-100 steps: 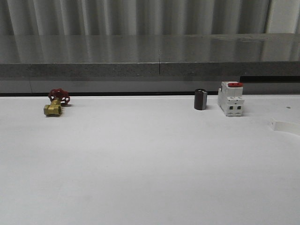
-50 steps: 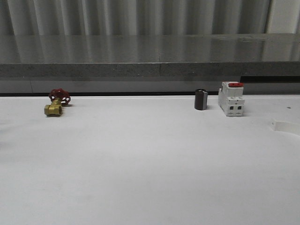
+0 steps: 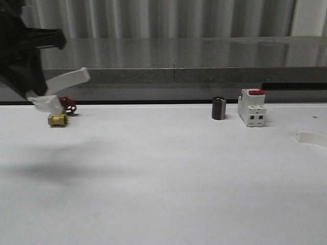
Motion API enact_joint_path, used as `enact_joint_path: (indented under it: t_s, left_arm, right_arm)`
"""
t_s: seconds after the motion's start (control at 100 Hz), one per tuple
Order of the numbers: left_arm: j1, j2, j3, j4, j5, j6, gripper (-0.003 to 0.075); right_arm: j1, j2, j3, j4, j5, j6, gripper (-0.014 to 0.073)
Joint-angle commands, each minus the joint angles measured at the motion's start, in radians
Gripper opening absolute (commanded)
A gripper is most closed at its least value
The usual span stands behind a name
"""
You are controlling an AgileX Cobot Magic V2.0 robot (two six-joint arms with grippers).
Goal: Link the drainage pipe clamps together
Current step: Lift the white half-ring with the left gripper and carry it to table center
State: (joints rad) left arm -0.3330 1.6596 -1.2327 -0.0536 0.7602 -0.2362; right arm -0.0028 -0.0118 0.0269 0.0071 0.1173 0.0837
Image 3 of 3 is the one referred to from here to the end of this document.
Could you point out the grey stone counter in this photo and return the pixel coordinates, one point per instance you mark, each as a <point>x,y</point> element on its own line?
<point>189,70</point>

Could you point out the white red circuit breaker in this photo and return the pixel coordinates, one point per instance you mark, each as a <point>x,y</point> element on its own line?
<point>251,108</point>

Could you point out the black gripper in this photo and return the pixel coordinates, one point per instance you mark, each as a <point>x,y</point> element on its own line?
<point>21,66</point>

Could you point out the black cylindrical capacitor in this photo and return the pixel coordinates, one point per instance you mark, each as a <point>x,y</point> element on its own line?
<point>218,108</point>

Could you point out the brass valve red handle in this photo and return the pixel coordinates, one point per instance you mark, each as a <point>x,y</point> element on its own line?
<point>69,108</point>

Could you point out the grey corrugated curtain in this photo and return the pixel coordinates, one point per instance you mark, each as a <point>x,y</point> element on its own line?
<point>178,19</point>

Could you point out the white half pipe clamp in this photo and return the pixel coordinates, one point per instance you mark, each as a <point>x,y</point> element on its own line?
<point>312,138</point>
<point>49,102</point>

